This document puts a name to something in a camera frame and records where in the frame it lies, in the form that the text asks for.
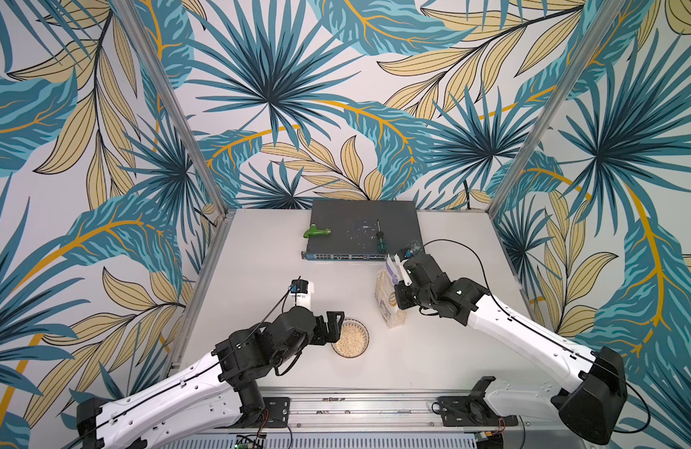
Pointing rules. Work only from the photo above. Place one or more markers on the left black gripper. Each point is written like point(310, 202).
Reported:
point(322, 337)

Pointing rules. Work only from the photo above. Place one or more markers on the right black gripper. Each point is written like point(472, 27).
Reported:
point(407, 292)

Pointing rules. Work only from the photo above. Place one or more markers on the clear oats bag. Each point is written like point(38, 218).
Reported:
point(385, 296)

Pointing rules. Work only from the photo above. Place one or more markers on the white patterned breakfast bowl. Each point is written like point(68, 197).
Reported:
point(354, 339)

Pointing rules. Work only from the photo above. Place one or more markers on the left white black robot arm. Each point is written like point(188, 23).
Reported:
point(220, 390)

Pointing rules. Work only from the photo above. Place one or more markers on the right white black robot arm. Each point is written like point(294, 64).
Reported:
point(587, 389)

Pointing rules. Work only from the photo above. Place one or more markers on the green plastic fitting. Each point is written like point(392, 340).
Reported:
point(315, 231)

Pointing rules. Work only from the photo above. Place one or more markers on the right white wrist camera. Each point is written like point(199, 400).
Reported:
point(397, 270)

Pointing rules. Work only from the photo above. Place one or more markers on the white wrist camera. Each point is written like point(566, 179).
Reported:
point(397, 270)
point(301, 292)

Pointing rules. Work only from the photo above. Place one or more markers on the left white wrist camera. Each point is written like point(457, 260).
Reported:
point(301, 292)

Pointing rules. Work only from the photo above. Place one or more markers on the green handled screwdriver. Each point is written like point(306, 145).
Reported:
point(381, 242)

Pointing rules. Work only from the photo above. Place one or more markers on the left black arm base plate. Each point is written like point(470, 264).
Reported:
point(269, 413)

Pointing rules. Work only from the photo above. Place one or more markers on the aluminium front rail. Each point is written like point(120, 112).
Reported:
point(377, 419)

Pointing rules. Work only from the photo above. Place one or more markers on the grey network switch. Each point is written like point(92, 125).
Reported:
point(354, 230)

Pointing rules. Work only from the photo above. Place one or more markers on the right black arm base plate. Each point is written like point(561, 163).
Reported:
point(463, 411)

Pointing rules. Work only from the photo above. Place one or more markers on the right aluminium frame post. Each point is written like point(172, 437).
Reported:
point(606, 14)

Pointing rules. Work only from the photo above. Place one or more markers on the aluminium frame post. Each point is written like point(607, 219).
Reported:
point(137, 32)
point(606, 14)

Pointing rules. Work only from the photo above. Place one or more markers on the left aluminium frame post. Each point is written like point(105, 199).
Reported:
point(137, 32)

